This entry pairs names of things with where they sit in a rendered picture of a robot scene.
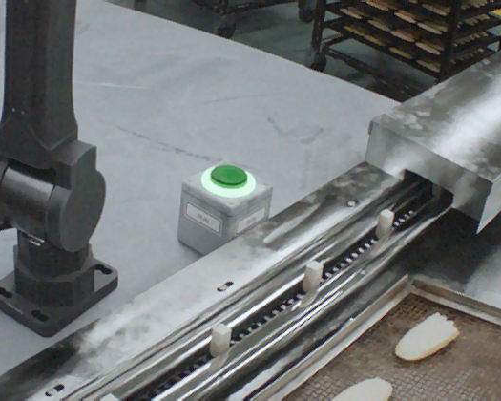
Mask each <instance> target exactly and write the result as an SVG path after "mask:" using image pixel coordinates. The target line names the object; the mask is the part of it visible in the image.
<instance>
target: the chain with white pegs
mask: <svg viewBox="0 0 501 401"><path fill-rule="evenodd" d="M444 189H445V188H444V187H442V186H440V185H437V184H435V183H433V187H432V191H430V193H427V194H426V195H425V196H424V197H423V198H421V199H420V200H418V201H417V202H415V203H414V204H412V205H411V207H410V208H409V209H407V210H406V211H404V213H403V214H402V215H401V216H399V217H397V218H396V219H394V220H392V219H393V214H392V213H390V212H389V210H387V209H385V211H383V212H382V213H381V214H380V217H379V221H378V225H377V229H376V233H375V235H374V236H372V237H371V238H369V239H368V241H365V242H364V243H362V244H361V245H359V246H358V247H356V249H353V250H352V252H351V253H349V254H347V255H345V256H344V257H343V258H342V259H340V260H339V261H337V262H336V263H334V264H333V265H332V266H331V267H329V269H327V270H326V271H325V272H323V268H324V267H323V266H322V265H321V264H318V263H317V261H315V260H314V262H311V263H310V264H308V265H307V266H306V268H305V273H304V278H303V287H302V288H301V290H297V291H295V292H294V293H292V294H291V295H290V296H288V297H287V298H285V302H281V303H280V304H277V305H276V306H274V307H273V308H271V309H270V310H269V312H266V313H264V314H263V315H261V316H260V317H258V318H257V319H256V320H254V321H253V322H252V325H251V324H250V325H248V326H247V327H244V328H243V329H241V330H240V331H239V332H237V333H236V334H235V336H231V332H232V329H231V328H229V327H226V326H225V325H223V324H219V325H217V326H216V327H214V328H213V330H212V338H211V346H210V351H209V352H207V353H206V354H205V355H203V356H201V357H199V358H198V360H197V359H196V360H195V361H193V362H192V363H190V364H189V365H187V366H186V367H185V368H183V369H181V370H180V371H179V373H178V372H177V373H176V374H174V375H171V376H170V377H169V378H167V379H166V380H164V381H163V382H162V383H160V386H159V385H157V386H154V387H153V388H152V389H150V390H148V391H147V392H146V393H144V394H141V395H140V397H139V398H137V399H135V400H134V401H150V400H151V399H152V398H154V397H157V396H158V395H159V394H161V393H162V392H163V390H168V389H170V388H171V387H172V385H174V384H176V383H177V382H178V381H180V380H182V378H185V377H187V376H188V375H189V374H191V373H192V371H195V370H196V369H199V368H201V366H202V365H205V364H206V363H208V362H210V360H213V359H215V358H216V357H217V356H219V355H220V354H222V353H223V352H224V351H226V350H228V349H229V348H230V347H232V346H233V345H235V344H236V343H237V342H238V341H240V340H241V339H243V338H244V337H247V335H249V334H251V333H252V332H254V331H255V329H258V328H259V327H260V326H261V325H262V323H266V322H268V321H269V320H270V319H272V317H274V316H276V315H277V314H279V313H280V311H284V310H285V309H287V308H288V307H289V306H291V305H293V304H294V302H295V300H296V301H297V300H298V299H300V298H301V297H302V296H303V295H305V294H307V293H308V292H309V291H311V290H312V289H314V288H315V287H316V286H318V284H319V283H321V282H323V281H325V280H326V279H327V278H329V277H330V276H332V275H333V274H334V273H336V272H337V271H339V269H340V268H341V267H343V266H344V265H346V264H347V263H349V262H350V261H352V260H353V259H354V258H356V257H358V256H360V255H361V253H362V252H364V251H365V250H366V249H368V248H369V247H371V246H372V245H373V244H375V243H376V242H377V241H379V240H380V239H381V238H382V237H383V236H384V235H385V234H386V233H387V232H389V231H390V230H391V229H393V228H394V227H396V226H397V225H398V224H400V223H401V222H403V221H404V220H406V219H407V218H408V217H410V215H412V214H413V212H414V211H416V210H417V209H419V208H420V207H421V206H423V205H424V204H426V202H427V201H429V200H431V199H432V198H433V197H435V196H436V195H437V194H438V193H439V192H441V191H442V190H444ZM100 401H120V400H119V399H116V398H115V397H114V396H112V395H111V394H108V395H107V396H106V397H103V398H102V399H100Z"/></svg>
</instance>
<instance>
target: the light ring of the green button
mask: <svg viewBox="0 0 501 401"><path fill-rule="evenodd" d="M213 169H214V168H211V169H209V170H207V171H205V172H204V174H203V175H202V183H203V185H204V186H205V187H206V188H207V189H208V190H210V191H211V192H214V193H217V195H220V196H224V197H241V196H245V195H247V193H249V192H251V191H252V190H253V188H254V185H256V182H255V181H254V178H253V177H252V176H251V175H250V174H249V173H247V172H246V171H245V172H246V173H247V174H248V181H249V182H248V184H247V185H246V186H245V187H243V188H240V189H223V188H220V187H217V186H216V185H214V184H213V183H211V182H210V181H209V177H208V176H209V174H210V171H211V170H213Z"/></svg>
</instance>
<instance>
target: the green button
mask: <svg viewBox="0 0 501 401"><path fill-rule="evenodd" d="M209 181H210V182H211V183H213V184H214V185H216V186H217V187H220V188H223V189H240V188H243V187H245V186H246V185H247V184H248V174H247V173H246V172H245V171H244V170H243V169H241V168H239V167H236V166H232V164H221V165H220V166H218V167H216V168H214V169H213V170H211V171H210V174H209Z"/></svg>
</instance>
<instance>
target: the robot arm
mask: <svg viewBox="0 0 501 401"><path fill-rule="evenodd" d="M76 6H77V0H6V8H5V12H6V19H5V43H4V47H5V55H4V63H5V68H4V82H5V83H4V101H3V104H2V115H1V119H0V231H1V230H3V231H5V230H8V229H13V228H15V229H16V235H17V245H14V246H13V268H14V270H13V271H12V272H11V273H10V274H8V275H7V276H6V277H5V278H4V277H3V278H1V279H0V310H1V311H3V312H4V313H5V314H7V315H8V316H10V317H11V318H13V319H14V320H16V321H18V322H19V323H20V324H22V325H24V327H26V328H28V329H30V330H31V331H33V332H35V333H36V334H37V335H39V336H41V337H46V338H47V337H48V338H52V337H53V336H54V335H55V334H57V333H58V332H59V331H60V330H62V329H63V328H65V327H66V326H68V325H69V324H70V323H72V322H73V321H74V320H76V319H77V317H79V316H80V315H83V314H84V313H85V312H87V311H88V310H89V309H90V308H92V307H93V306H95V305H96V304H97V303H99V302H100V301H101V300H102V299H103V298H104V297H106V296H107V295H108V294H110V293H111V292H112V291H114V290H115V289H116V288H117V287H118V271H117V270H116V269H115V267H113V266H111V265H109V264H106V263H104V262H102V261H100V260H99V259H96V258H94V256H93V251H92V245H91V244H90V243H89V239H90V238H91V236H92V235H93V233H94V232H95V229H96V227H97V225H98V223H99V221H100V218H101V215H102V212H103V208H104V204H105V199H106V182H105V179H104V177H103V175H102V174H101V173H100V172H99V171H96V152H97V147H96V146H94V145H92V144H89V143H86V142H83V141H80V140H78V124H77V121H76V117H75V112H74V106H73V55H74V38H75V21H76Z"/></svg>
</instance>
